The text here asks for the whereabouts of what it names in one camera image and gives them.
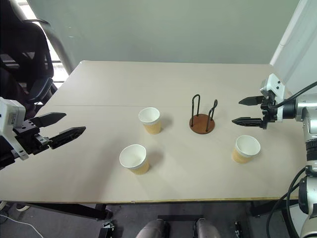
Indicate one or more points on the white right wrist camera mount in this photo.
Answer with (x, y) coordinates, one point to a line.
(273, 84)

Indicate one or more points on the black table leg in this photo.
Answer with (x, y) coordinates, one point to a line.
(260, 208)

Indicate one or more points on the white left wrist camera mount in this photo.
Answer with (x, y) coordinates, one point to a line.
(8, 116)

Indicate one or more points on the yellow ribbed paper cup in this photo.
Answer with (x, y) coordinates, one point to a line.
(149, 121)
(246, 150)
(135, 160)

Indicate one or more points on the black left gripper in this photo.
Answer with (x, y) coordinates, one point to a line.
(27, 138)

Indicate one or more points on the black table frame beam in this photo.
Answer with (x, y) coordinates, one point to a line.
(67, 210)

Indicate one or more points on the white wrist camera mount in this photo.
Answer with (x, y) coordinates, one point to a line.
(8, 116)
(273, 84)

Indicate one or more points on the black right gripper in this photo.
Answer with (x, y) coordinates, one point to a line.
(268, 110)

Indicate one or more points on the black office chair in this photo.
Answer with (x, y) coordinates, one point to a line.
(19, 49)

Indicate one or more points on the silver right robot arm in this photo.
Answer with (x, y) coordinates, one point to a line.
(309, 109)

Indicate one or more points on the dark grey rounded shape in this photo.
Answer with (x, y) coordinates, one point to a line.
(206, 229)
(152, 229)

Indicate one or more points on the black white shoe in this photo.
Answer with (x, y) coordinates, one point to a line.
(22, 207)

